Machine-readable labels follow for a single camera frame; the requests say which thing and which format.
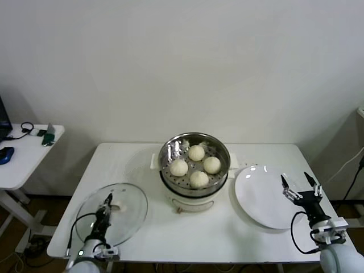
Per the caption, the black hanging cable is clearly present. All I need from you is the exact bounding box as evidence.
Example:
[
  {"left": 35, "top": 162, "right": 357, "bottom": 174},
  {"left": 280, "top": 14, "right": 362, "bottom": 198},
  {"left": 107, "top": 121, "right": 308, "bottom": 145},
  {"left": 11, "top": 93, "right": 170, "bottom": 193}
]
[{"left": 342, "top": 169, "right": 364, "bottom": 201}]

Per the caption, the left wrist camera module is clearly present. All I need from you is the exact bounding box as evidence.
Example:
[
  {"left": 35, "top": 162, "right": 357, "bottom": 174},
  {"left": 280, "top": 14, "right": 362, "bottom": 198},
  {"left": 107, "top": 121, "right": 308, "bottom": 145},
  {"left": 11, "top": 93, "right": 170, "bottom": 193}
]
[{"left": 95, "top": 246, "right": 119, "bottom": 260}]

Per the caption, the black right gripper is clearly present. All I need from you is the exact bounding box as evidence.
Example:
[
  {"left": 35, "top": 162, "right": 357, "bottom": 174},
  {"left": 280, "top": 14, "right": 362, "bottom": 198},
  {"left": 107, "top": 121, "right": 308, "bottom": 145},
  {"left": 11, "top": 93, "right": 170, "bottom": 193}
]
[{"left": 280, "top": 171, "right": 328, "bottom": 226}]

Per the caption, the white side table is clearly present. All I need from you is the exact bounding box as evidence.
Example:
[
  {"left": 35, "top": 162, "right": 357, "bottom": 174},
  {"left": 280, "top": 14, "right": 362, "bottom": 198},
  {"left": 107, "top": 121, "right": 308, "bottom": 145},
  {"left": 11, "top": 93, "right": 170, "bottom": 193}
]
[{"left": 0, "top": 123, "right": 65, "bottom": 254}]

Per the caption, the black laptop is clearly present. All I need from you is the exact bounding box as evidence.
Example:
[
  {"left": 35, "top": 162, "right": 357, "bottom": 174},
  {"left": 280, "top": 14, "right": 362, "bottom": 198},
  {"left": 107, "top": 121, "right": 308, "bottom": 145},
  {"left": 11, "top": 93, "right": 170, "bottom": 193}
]
[{"left": 0, "top": 95, "right": 14, "bottom": 142}]

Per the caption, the white hanging cable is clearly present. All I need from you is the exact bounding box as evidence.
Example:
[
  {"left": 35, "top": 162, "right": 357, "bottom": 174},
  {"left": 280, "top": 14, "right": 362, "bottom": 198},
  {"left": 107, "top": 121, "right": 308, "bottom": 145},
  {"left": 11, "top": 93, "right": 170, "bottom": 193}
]
[{"left": 326, "top": 147, "right": 364, "bottom": 184}]

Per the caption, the blue computer mouse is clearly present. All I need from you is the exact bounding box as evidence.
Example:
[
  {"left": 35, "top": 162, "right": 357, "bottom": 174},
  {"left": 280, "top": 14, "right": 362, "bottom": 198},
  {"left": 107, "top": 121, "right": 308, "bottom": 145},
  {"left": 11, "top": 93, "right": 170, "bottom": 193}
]
[{"left": 0, "top": 146, "right": 15, "bottom": 165}]

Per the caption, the large white round plate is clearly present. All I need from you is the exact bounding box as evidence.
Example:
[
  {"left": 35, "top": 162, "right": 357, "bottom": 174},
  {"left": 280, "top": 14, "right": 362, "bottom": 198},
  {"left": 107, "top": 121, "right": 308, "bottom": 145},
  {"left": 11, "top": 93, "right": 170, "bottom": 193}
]
[{"left": 234, "top": 165, "right": 307, "bottom": 230}]

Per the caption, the black floor power strip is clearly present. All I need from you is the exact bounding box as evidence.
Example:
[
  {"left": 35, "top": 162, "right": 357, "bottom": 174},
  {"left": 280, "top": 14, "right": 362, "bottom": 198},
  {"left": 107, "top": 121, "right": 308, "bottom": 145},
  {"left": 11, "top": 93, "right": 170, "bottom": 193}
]
[{"left": 24, "top": 237, "right": 48, "bottom": 258}]

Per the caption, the perforated steel steamer basket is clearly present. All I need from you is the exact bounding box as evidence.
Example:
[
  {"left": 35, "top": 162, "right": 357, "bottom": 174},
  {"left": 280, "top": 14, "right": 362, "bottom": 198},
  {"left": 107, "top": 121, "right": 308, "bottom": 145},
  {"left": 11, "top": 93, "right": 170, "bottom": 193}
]
[{"left": 158, "top": 132, "right": 230, "bottom": 197}]

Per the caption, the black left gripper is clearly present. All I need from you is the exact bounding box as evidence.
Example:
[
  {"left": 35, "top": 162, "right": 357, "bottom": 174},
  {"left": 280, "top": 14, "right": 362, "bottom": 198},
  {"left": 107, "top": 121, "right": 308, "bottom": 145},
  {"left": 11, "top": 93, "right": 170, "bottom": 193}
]
[{"left": 92, "top": 193, "right": 114, "bottom": 239}]

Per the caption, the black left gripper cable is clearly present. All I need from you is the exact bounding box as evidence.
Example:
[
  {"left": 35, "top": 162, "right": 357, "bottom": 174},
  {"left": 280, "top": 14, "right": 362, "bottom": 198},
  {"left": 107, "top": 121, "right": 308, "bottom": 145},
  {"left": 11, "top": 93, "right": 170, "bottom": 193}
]
[{"left": 67, "top": 213, "right": 99, "bottom": 258}]

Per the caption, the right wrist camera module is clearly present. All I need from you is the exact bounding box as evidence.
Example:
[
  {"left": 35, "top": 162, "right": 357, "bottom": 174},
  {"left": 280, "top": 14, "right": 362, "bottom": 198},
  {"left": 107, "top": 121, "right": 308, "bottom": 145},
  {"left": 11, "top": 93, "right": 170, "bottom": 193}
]
[{"left": 324, "top": 217, "right": 350, "bottom": 237}]

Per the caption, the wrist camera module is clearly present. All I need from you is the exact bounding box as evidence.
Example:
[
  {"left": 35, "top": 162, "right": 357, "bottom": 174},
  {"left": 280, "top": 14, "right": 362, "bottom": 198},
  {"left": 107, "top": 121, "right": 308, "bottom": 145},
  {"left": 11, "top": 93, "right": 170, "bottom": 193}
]
[
  {"left": 324, "top": 217, "right": 350, "bottom": 237},
  {"left": 95, "top": 246, "right": 119, "bottom": 260}
]

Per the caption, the round glass pot lid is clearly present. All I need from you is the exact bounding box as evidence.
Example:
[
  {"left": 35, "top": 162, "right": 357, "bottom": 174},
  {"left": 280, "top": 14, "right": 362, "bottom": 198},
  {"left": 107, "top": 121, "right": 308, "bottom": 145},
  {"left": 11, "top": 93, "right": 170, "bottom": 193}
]
[{"left": 75, "top": 183, "right": 148, "bottom": 247}]

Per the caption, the black looped thin cable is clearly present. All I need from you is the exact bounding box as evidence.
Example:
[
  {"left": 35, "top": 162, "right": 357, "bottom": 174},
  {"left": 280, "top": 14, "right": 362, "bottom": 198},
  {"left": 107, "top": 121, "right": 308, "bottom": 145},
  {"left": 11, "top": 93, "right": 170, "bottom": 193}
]
[{"left": 2, "top": 122, "right": 35, "bottom": 142}]

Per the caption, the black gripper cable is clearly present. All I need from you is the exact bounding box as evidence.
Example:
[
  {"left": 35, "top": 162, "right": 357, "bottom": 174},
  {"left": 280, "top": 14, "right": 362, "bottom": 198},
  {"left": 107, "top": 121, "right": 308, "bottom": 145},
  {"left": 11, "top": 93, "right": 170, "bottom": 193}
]
[
  {"left": 67, "top": 213, "right": 99, "bottom": 258},
  {"left": 291, "top": 212, "right": 322, "bottom": 254}
]

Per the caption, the white steamed baozi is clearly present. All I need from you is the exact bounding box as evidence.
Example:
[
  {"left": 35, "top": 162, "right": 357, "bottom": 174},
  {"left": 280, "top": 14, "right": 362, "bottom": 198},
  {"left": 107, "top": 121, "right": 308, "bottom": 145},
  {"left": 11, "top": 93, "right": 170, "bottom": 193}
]
[
  {"left": 189, "top": 170, "right": 210, "bottom": 189},
  {"left": 203, "top": 156, "right": 222, "bottom": 175},
  {"left": 169, "top": 159, "right": 189, "bottom": 177},
  {"left": 188, "top": 144, "right": 205, "bottom": 162}
]

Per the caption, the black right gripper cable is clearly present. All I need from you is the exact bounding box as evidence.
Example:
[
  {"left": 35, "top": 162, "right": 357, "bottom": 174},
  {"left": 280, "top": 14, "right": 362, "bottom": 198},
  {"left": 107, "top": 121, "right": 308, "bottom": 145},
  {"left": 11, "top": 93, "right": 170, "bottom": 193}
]
[{"left": 291, "top": 212, "right": 322, "bottom": 254}]

